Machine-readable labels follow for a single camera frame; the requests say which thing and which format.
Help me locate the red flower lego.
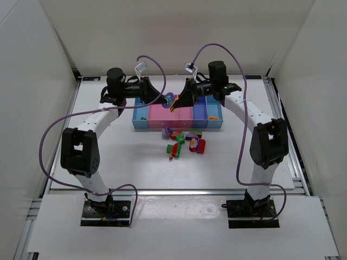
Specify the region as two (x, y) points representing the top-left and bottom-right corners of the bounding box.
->
(189, 138), (198, 152)

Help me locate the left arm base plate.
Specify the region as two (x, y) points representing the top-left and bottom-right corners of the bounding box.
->
(80, 196), (132, 227)

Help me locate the green brown flat lego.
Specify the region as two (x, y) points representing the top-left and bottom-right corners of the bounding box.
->
(189, 130), (202, 138)

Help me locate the light blue left bin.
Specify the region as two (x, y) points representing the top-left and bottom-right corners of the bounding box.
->
(132, 106), (148, 129)

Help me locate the light blue right bin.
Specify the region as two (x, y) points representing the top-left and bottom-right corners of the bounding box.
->
(206, 95), (223, 129)

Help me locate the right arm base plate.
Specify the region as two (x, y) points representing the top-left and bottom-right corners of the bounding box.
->
(221, 199), (280, 229)

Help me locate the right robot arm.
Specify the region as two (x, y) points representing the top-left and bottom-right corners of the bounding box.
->
(170, 61), (288, 207)

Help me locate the red purple lego block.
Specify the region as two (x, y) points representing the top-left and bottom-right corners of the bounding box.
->
(196, 139), (206, 154)

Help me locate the aluminium front rail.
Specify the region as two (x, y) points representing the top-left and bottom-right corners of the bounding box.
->
(47, 187), (306, 196)

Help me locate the small pink bin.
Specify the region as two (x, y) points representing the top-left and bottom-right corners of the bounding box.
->
(177, 107), (193, 128)

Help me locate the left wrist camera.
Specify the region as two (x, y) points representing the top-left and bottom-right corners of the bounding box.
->
(134, 61), (147, 80)

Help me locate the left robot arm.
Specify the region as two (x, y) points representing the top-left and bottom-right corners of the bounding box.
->
(60, 65), (167, 204)

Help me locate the lavender lego piece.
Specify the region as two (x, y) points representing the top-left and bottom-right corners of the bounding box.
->
(162, 126), (172, 139)

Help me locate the light blue bin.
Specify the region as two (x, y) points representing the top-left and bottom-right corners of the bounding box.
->
(206, 95), (223, 129)
(132, 106), (148, 129)

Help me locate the green red brown lego stack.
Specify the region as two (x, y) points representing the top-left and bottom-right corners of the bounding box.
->
(166, 143), (182, 160)

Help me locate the red curved lego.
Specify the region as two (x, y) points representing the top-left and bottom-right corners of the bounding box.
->
(170, 130), (183, 140)

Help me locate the large pink bin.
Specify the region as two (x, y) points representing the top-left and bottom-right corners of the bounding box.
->
(147, 104), (178, 128)

